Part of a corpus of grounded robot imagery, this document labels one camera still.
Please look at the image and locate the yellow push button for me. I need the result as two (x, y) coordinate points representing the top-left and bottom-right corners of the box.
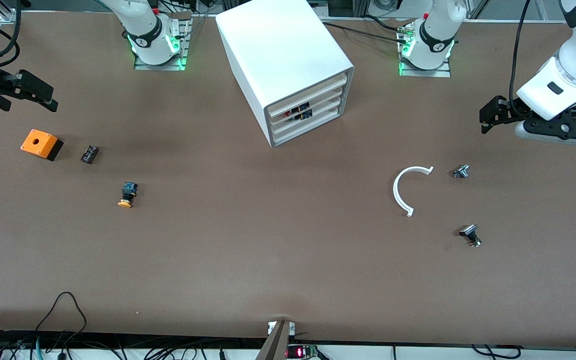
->
(117, 182), (139, 208)

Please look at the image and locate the white curved plastic arc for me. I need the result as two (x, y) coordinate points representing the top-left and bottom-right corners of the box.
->
(393, 165), (435, 218)

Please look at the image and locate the red LED display module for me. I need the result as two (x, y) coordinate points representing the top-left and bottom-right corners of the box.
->
(286, 344), (319, 360)

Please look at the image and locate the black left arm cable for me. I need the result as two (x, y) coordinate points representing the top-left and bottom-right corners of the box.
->
(509, 0), (533, 119)

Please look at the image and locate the orange button enclosure box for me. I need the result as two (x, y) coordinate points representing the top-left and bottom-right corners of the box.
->
(20, 129), (64, 162)

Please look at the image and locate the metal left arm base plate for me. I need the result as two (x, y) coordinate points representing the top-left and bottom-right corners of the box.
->
(399, 25), (452, 78)

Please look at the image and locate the black silver key switch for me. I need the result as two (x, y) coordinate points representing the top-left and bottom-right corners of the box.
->
(458, 224), (482, 248)

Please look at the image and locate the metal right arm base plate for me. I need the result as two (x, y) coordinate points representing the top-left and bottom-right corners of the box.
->
(134, 15), (192, 72)

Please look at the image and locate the black table cable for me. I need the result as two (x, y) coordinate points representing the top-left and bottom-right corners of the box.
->
(322, 21), (403, 41)
(363, 14), (410, 32)

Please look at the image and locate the thin black looped cable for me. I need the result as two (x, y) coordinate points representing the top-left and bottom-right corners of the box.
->
(35, 291), (88, 351)

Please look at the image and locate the white mounting bracket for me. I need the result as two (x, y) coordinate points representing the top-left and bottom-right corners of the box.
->
(267, 321), (297, 336)

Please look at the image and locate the grey camera mount beam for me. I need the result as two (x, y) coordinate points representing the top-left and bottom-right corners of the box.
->
(254, 320), (291, 360)

